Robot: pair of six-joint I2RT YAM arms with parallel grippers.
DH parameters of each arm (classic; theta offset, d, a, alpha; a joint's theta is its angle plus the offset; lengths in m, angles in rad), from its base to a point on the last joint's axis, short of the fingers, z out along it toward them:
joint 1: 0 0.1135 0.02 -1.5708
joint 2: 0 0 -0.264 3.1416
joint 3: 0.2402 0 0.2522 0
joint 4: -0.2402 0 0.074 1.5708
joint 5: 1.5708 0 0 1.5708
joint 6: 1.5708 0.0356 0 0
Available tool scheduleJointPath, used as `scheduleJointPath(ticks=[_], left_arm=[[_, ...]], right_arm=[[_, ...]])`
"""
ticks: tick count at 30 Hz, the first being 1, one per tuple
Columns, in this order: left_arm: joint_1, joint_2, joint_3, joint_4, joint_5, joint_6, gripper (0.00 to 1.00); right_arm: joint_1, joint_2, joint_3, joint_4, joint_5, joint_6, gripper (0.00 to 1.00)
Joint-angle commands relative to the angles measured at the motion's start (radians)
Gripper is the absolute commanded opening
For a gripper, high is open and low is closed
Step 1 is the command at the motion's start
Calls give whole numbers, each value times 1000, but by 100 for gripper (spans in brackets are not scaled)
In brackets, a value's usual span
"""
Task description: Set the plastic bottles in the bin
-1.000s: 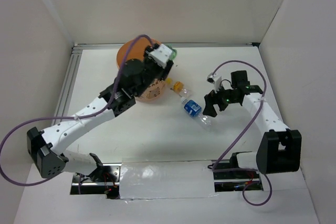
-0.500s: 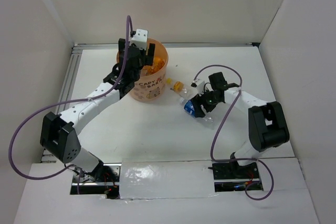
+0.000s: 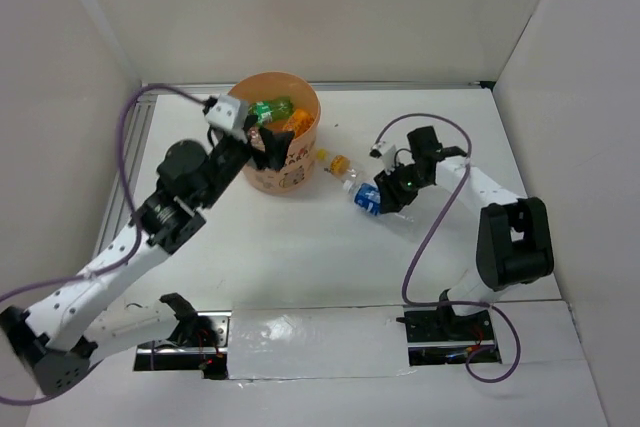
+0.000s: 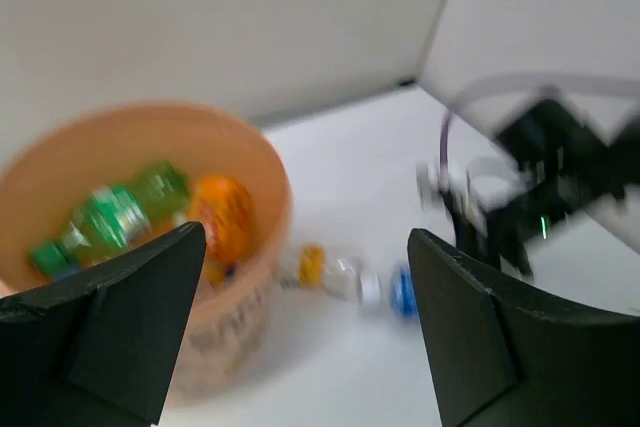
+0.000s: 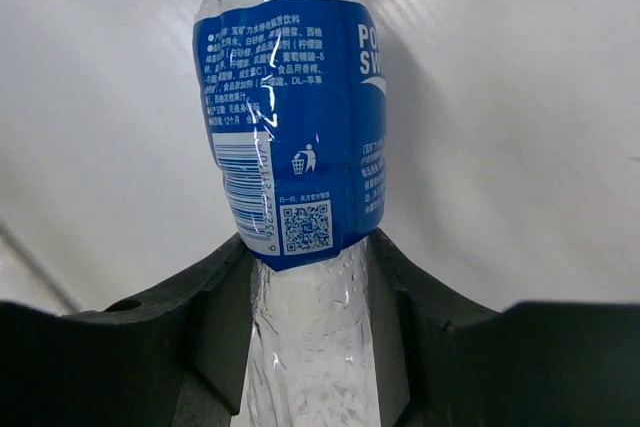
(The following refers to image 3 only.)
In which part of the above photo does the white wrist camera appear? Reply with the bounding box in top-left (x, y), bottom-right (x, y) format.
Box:
top-left (203, 94), bottom-right (249, 143)
top-left (369, 140), bottom-right (397, 174)

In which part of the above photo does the aluminium frame rail left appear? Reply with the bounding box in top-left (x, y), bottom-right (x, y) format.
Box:
top-left (92, 89), bottom-right (157, 268)

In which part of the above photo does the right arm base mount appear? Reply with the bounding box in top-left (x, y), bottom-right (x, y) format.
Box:
top-left (396, 307), bottom-right (501, 367)

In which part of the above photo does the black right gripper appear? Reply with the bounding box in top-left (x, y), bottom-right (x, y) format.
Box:
top-left (375, 159), bottom-right (432, 213)

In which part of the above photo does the orange juice bottle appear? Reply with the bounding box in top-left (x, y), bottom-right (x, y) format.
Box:
top-left (282, 108), bottom-right (315, 138)

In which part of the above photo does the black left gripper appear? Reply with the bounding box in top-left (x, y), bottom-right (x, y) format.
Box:
top-left (199, 115), bottom-right (295, 210)

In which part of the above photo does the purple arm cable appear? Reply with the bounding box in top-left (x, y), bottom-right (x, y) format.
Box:
top-left (402, 113), bottom-right (521, 384)
top-left (0, 82), bottom-right (211, 406)

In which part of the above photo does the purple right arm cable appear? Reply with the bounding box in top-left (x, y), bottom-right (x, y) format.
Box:
top-left (402, 113), bottom-right (521, 384)

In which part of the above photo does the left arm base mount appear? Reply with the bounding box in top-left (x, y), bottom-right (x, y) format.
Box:
top-left (133, 293), bottom-right (231, 380)

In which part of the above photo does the aluminium frame rail back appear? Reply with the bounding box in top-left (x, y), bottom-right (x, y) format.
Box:
top-left (176, 81), bottom-right (496, 95)

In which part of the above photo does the orange capybara plastic bin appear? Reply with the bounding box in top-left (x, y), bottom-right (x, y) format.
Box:
top-left (229, 72), bottom-right (321, 195)

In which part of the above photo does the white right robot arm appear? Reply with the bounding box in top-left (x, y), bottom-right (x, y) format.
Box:
top-left (370, 126), bottom-right (554, 339)

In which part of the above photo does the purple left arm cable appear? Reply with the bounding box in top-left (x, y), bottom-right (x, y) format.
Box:
top-left (0, 82), bottom-right (211, 406)

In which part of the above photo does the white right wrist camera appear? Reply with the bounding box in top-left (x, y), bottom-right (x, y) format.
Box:
top-left (369, 140), bottom-right (397, 174)

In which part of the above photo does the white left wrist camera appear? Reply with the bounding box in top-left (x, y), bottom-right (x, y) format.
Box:
top-left (203, 94), bottom-right (249, 143)

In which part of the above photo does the clear bottle yellow cap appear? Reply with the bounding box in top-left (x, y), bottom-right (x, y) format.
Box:
top-left (316, 149), bottom-right (366, 183)

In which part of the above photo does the green plastic soda bottle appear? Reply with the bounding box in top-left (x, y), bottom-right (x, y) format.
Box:
top-left (249, 96), bottom-right (295, 125)

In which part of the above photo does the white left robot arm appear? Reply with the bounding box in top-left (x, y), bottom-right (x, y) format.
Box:
top-left (1, 128), bottom-right (294, 400)

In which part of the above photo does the aluminium frame rail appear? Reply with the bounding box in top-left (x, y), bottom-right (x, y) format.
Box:
top-left (92, 89), bottom-right (157, 268)
top-left (176, 81), bottom-right (496, 95)

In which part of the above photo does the clear bottle blue label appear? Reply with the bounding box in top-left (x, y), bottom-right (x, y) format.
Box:
top-left (342, 180), bottom-right (414, 229)

